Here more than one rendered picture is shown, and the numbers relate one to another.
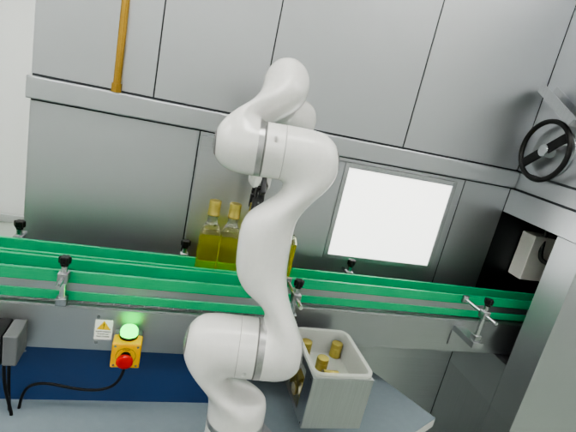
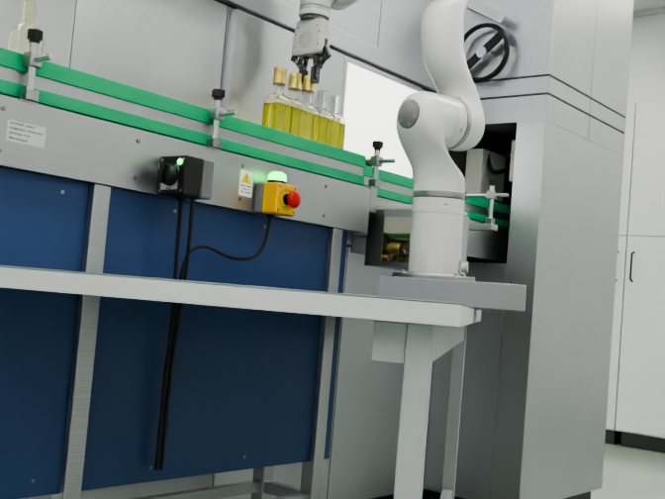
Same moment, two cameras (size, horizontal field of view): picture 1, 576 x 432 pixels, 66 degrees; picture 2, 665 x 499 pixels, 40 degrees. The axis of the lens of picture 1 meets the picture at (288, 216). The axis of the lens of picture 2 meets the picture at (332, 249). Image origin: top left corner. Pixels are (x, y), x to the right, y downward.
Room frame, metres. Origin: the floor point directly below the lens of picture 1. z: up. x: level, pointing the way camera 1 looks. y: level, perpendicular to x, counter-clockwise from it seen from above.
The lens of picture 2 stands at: (-0.81, 1.40, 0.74)
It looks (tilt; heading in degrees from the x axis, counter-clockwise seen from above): 3 degrees up; 325
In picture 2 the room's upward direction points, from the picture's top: 5 degrees clockwise
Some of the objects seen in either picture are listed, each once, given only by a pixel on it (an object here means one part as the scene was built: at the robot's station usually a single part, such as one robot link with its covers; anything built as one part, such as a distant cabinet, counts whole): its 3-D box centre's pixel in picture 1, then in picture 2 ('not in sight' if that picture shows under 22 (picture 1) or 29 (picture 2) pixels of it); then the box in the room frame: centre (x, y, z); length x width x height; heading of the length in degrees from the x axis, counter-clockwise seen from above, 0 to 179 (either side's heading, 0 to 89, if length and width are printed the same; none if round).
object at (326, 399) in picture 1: (321, 371); (408, 241); (1.13, -0.19, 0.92); 0.27 x 0.17 x 0.15; 16
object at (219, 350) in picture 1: (227, 370); (432, 146); (0.78, 0.05, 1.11); 0.19 x 0.12 x 0.24; 97
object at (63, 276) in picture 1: (61, 285); (223, 119); (0.96, 0.50, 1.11); 0.07 x 0.04 x 0.13; 16
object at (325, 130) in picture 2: not in sight; (317, 147); (1.27, 0.04, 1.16); 0.06 x 0.06 x 0.21; 16
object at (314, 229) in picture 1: (327, 209); (332, 108); (1.46, -0.12, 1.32); 0.90 x 0.03 x 0.34; 106
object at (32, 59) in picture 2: not in sight; (39, 65); (0.83, 0.94, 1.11); 0.07 x 0.04 x 0.13; 16
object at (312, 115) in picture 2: not in sight; (303, 143); (1.26, 0.10, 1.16); 0.06 x 0.06 x 0.21; 17
